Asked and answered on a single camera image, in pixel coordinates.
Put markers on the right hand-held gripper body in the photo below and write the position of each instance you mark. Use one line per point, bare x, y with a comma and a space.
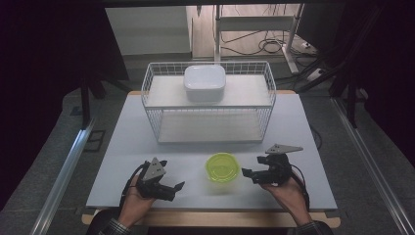
277, 168

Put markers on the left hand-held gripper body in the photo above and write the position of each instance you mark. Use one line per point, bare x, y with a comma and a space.
151, 179

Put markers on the green plastic bowl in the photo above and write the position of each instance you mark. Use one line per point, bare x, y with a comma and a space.
222, 168

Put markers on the square white lidded container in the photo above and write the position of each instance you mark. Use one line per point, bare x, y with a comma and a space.
204, 81

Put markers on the person's left hand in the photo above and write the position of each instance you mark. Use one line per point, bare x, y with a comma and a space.
135, 205

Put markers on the person's right hand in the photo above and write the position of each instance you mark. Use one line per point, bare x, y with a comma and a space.
290, 197

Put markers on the black metal stand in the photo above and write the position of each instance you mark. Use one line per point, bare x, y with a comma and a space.
85, 104
351, 104

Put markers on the white power strip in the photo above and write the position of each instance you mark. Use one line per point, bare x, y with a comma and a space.
315, 75

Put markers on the dark curtain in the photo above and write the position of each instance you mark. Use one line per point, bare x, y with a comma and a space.
381, 65
49, 65

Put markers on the white cabinet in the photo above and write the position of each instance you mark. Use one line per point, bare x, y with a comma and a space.
148, 31

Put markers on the aluminium floor rail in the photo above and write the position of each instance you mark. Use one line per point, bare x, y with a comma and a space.
62, 176
372, 163

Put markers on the white desk frame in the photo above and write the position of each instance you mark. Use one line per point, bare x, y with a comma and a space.
254, 23

